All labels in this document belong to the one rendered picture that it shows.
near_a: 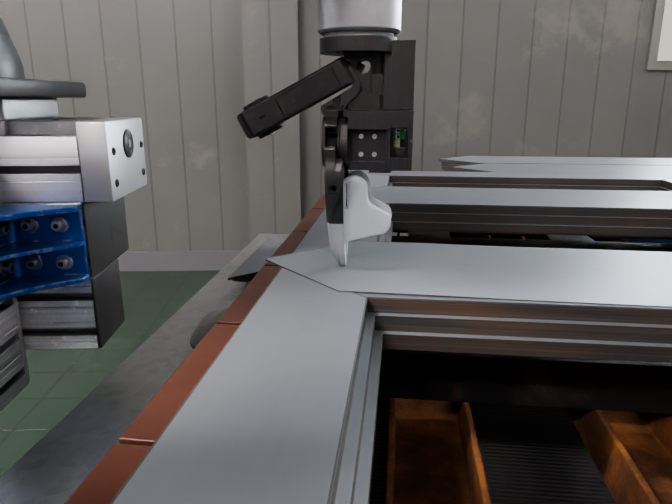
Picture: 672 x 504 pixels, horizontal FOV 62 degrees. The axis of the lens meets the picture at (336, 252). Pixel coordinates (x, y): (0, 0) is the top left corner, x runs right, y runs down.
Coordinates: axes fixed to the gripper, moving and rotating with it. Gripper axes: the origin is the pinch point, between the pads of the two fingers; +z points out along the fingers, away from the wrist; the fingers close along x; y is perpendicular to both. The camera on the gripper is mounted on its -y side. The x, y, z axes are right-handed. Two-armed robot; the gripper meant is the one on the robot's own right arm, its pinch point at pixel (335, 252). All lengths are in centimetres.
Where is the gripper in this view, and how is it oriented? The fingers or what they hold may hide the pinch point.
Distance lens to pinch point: 56.4
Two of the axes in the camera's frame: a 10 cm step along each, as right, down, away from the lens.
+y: 9.9, 0.3, -1.1
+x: 1.1, -2.6, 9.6
